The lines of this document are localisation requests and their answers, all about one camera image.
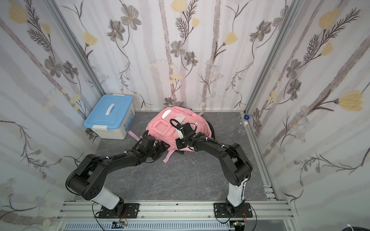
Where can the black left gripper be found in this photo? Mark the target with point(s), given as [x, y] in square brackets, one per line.
[161, 150]

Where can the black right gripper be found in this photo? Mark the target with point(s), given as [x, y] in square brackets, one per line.
[183, 140]

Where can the pink school backpack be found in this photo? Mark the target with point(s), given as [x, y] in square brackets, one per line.
[160, 129]

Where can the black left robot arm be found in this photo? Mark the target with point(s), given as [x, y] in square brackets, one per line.
[88, 179]

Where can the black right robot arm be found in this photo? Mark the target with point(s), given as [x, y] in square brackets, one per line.
[233, 160]

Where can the blue lidded storage box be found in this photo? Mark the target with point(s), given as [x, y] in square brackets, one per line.
[112, 116]

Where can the clear glass flask blue cap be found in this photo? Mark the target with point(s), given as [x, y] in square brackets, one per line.
[244, 121]

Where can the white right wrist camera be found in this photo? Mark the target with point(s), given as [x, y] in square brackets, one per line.
[180, 134]

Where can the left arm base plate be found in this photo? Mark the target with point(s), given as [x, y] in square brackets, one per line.
[126, 210]

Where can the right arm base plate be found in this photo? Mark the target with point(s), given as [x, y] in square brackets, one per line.
[226, 210]

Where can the white slotted cable duct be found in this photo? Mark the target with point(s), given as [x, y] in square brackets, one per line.
[147, 226]

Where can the aluminium front rail frame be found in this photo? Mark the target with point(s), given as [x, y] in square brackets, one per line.
[267, 215]

